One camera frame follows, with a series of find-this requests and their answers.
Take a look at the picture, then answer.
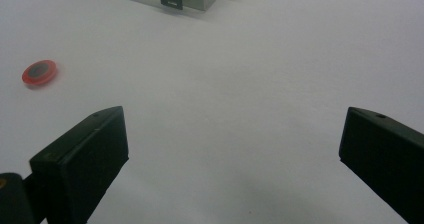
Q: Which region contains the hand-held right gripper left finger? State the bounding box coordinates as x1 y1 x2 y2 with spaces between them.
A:
23 105 130 224

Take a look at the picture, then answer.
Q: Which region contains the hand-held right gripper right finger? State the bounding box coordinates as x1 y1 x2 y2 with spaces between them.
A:
338 106 424 224

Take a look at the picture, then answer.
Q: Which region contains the red round chip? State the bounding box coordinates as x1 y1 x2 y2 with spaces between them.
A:
21 59 59 87

